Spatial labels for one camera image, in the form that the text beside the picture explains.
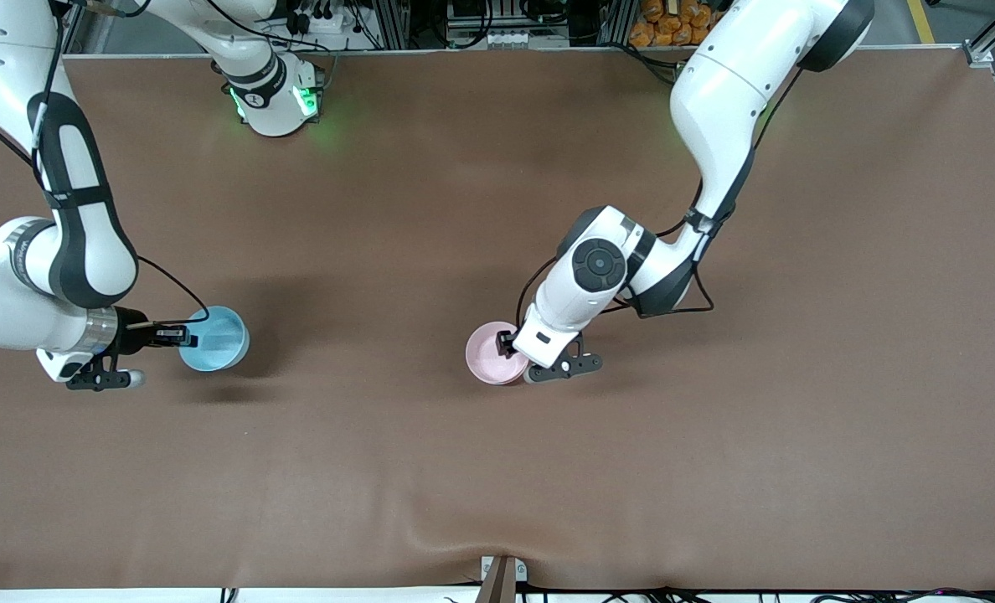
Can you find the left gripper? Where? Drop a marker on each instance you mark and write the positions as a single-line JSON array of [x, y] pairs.
[[507, 343]]

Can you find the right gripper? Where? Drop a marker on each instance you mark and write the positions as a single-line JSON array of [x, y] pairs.
[[135, 329]]

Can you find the pink bowl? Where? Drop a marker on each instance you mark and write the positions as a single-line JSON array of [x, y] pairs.
[[489, 356]]

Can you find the blue bowl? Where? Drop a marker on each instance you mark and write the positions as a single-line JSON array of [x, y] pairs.
[[217, 339]]

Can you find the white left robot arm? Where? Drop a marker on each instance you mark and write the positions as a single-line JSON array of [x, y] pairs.
[[724, 92]]

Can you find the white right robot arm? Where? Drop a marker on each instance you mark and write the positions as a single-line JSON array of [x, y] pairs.
[[79, 226]]

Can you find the brown table cloth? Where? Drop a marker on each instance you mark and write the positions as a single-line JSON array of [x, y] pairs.
[[497, 469]]

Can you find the wooden bar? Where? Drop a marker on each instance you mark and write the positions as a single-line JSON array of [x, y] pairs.
[[497, 586]]

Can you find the white power strip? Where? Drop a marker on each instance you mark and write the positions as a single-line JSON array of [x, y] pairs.
[[330, 21]]

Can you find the orange packaged goods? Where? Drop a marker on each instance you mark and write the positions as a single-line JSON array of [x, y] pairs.
[[669, 21]]

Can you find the metal clamp bracket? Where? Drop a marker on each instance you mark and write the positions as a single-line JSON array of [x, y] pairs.
[[521, 569]]

